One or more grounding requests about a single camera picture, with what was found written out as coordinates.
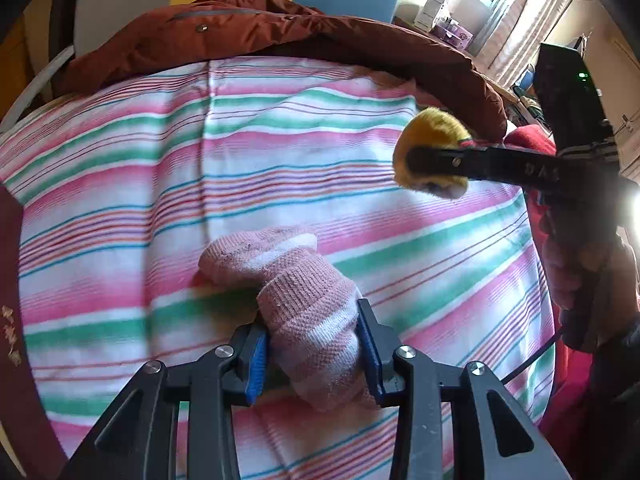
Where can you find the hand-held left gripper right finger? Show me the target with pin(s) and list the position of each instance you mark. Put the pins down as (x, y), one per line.
(368, 355)

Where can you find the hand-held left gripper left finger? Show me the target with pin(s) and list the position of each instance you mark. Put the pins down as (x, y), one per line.
(257, 365)

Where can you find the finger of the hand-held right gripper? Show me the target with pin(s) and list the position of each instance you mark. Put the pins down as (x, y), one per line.
(480, 165)

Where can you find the yellow knitted sock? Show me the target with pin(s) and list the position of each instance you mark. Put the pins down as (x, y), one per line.
(430, 130)

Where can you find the pink striped sock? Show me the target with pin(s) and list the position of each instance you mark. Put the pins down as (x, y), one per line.
(305, 300)

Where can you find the person's right forearm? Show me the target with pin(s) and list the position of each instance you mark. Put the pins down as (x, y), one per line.
(620, 385)

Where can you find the person's right hand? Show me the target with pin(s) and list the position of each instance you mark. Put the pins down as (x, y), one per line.
(562, 275)

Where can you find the red cloth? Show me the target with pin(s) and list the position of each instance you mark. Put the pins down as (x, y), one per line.
(530, 140)

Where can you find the pink patterned curtain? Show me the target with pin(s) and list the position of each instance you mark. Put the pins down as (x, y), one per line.
(530, 25)

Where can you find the purple box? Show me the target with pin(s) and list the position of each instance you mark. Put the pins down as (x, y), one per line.
(452, 35)

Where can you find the wide white box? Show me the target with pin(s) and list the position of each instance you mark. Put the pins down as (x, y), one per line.
(472, 7)

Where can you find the tall white box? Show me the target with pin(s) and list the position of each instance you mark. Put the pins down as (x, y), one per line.
(430, 5)

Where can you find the striped bedsheet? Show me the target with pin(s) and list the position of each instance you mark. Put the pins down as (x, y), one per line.
(150, 160)

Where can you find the maroon padded jacket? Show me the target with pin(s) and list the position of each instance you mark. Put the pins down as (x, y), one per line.
(250, 35)

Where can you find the orange wooden wardrobe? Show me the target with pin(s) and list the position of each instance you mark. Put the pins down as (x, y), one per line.
(12, 70)

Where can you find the black upright board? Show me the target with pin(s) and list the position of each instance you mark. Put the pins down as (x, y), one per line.
(65, 0)

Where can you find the grey bed frame rail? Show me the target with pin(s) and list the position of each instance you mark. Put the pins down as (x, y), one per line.
(45, 72)

